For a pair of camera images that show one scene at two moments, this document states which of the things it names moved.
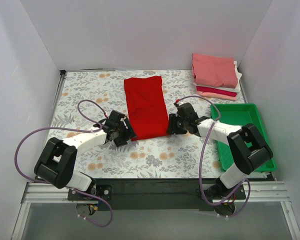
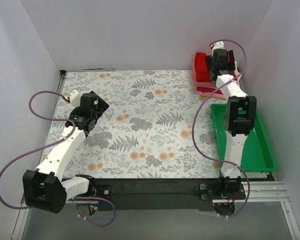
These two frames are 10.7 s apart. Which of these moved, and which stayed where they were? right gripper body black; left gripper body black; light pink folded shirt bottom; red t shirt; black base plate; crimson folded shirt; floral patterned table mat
Moved: right gripper body black; left gripper body black; red t shirt
Stayed: light pink folded shirt bottom; black base plate; floral patterned table mat; crimson folded shirt
